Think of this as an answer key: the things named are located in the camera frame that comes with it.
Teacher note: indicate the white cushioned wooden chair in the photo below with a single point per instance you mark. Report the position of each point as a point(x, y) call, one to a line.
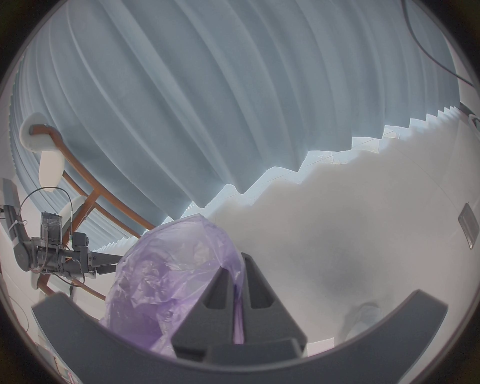
point(50, 165)

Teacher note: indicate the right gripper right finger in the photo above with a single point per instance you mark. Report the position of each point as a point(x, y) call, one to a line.
point(281, 322)

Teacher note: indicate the pale blue curtain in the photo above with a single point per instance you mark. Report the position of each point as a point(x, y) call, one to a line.
point(225, 93)

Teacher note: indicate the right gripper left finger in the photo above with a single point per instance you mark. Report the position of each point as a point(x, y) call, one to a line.
point(195, 326)

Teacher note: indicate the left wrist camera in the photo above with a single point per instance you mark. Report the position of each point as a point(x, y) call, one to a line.
point(79, 240)

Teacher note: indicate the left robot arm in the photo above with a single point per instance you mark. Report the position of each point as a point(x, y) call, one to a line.
point(26, 255)

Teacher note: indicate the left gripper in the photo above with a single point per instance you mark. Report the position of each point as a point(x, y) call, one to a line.
point(88, 262)

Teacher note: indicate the purple plastic bag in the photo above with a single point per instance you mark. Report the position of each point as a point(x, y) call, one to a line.
point(161, 270)

